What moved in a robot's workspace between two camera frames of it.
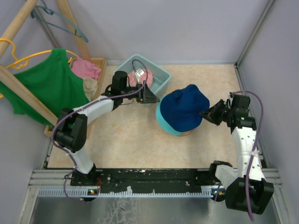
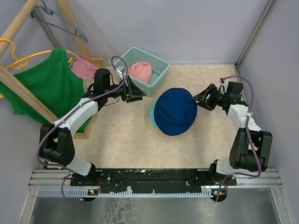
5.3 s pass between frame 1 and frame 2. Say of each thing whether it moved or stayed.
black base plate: stayed
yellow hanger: stayed
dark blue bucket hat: moved
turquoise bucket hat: moved
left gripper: moved
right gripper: moved
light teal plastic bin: moved
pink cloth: stayed
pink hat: moved
